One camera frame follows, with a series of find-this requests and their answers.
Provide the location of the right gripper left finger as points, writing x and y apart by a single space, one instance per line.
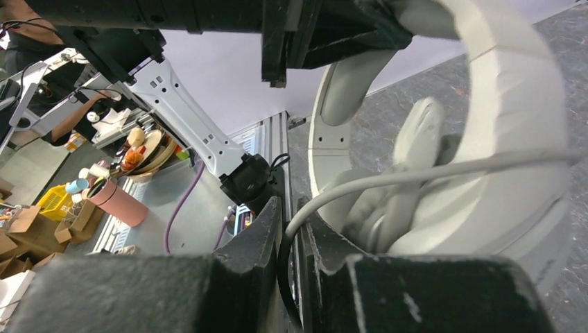
232 289

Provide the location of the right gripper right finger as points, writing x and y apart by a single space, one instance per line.
347 290

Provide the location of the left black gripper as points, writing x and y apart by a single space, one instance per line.
306 34

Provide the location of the white grey headphones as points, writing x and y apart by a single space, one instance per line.
500 188

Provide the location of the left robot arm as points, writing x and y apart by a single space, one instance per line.
123 40

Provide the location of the pink cylindrical container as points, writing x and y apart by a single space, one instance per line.
108 196

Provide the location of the plate of toy food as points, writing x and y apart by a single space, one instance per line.
144 151

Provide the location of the yellow plastic crate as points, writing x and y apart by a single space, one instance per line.
55 203

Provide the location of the cardboard boxes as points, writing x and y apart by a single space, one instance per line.
28 238

